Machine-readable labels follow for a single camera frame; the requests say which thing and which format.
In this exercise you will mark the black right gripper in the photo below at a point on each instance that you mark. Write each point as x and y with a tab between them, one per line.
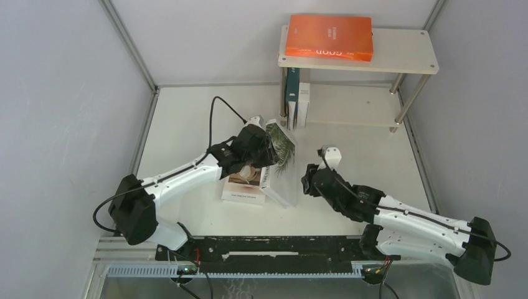
308	188

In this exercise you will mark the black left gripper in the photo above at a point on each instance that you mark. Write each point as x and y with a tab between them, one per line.
270	156

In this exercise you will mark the palm leaf cover book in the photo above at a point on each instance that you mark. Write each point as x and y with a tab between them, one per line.
279	181

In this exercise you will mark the coffee cover book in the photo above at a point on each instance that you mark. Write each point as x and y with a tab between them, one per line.
244	187

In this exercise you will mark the teal Humor book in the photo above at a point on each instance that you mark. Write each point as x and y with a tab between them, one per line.
291	96

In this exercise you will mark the grey white plain book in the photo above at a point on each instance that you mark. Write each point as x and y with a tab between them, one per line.
303	97

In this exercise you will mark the orange hardcover book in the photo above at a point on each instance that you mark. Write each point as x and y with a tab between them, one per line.
330	36

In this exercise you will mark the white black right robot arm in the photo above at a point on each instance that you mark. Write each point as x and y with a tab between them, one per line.
398	230

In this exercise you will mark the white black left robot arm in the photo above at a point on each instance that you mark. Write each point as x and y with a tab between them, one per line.
137	202

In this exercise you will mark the white raised shelf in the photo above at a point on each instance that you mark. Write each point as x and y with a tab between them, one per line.
407	53

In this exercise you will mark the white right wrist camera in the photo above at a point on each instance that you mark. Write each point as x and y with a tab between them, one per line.
330	156

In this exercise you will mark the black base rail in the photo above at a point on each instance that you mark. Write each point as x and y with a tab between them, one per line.
304	255

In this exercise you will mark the aluminium frame rail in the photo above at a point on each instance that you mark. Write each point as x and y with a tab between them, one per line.
123	33

